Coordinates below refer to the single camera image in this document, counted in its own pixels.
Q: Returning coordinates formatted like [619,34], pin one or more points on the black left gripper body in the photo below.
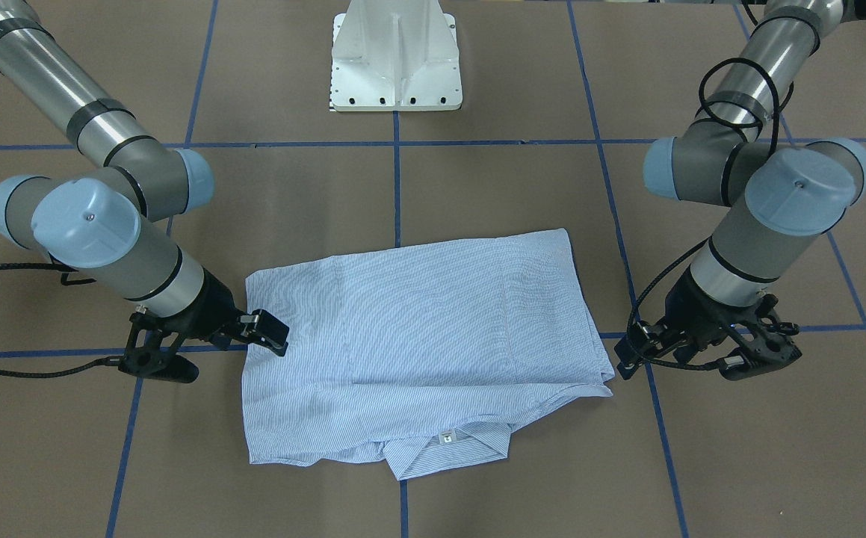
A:
[690,311]

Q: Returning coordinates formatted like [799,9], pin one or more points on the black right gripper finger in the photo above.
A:
[269,332]

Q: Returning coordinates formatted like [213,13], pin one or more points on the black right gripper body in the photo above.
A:
[208,311]

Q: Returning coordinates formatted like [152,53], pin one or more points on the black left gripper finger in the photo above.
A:
[630,359]

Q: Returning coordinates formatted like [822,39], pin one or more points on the blue striped button shirt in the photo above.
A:
[427,358]

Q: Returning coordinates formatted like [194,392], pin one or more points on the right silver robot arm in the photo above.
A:
[103,223]

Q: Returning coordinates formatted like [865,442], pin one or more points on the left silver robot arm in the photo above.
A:
[779,198]

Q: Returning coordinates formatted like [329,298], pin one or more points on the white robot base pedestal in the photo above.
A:
[395,56]

